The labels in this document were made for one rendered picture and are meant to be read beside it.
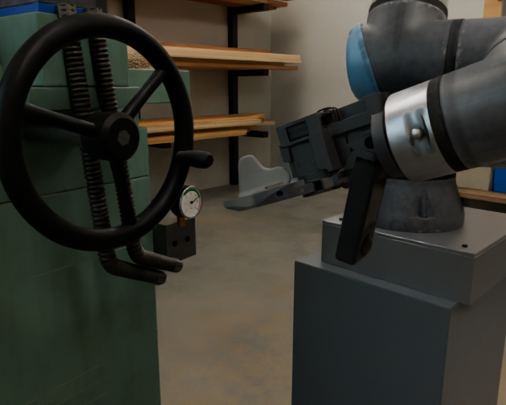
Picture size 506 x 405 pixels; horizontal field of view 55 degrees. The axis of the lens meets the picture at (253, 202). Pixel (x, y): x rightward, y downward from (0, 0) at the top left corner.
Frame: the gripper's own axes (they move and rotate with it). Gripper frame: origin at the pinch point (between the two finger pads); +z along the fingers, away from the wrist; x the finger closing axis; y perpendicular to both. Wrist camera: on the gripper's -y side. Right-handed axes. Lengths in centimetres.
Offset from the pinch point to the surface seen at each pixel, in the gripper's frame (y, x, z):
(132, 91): 20.7, -1.8, 17.4
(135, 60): 30.7, -15.4, 29.3
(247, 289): -39, -113, 105
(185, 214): 0.8, -15.6, 28.3
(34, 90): 20.9, 13.6, 17.3
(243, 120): 57, -259, 190
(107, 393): -26, 0, 44
